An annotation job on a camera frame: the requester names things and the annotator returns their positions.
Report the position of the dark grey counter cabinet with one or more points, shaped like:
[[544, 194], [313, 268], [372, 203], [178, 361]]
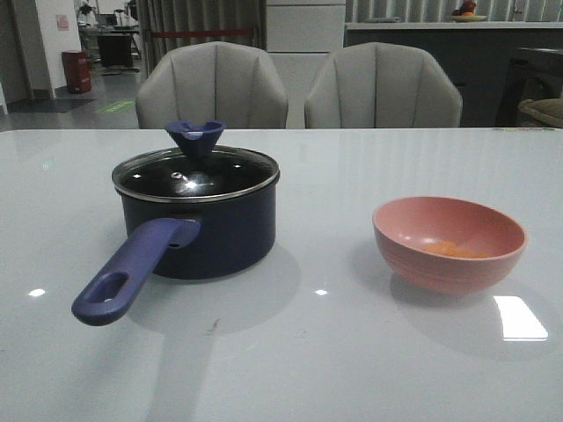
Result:
[[474, 55]]

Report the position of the olive cushion seat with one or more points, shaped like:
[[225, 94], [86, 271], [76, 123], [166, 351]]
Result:
[[541, 113]]

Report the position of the left grey chair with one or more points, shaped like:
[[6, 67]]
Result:
[[236, 84]]

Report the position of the orange ham slices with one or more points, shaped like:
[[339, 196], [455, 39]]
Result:
[[449, 249]]

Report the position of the glass lid with blue knob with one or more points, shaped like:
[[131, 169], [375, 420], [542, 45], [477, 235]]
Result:
[[196, 170]]

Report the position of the grey chair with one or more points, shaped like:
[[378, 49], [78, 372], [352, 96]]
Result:
[[236, 84], [382, 85]]

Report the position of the pink bowl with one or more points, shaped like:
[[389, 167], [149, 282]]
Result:
[[404, 226]]

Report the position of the white drawer cabinet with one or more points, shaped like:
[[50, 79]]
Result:
[[299, 34]]

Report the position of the right grey chair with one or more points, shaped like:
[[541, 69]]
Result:
[[382, 85]]

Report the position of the red barrier belt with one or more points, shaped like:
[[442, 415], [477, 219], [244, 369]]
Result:
[[248, 31]]

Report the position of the black office desk background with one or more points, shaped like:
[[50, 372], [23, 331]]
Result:
[[113, 48]]

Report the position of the fruit plate on counter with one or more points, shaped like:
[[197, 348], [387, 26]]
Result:
[[466, 12]]

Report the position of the red trash bin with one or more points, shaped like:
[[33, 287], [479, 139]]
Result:
[[76, 71]]

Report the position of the dark blue saucepan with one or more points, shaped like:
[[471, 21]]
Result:
[[193, 241]]

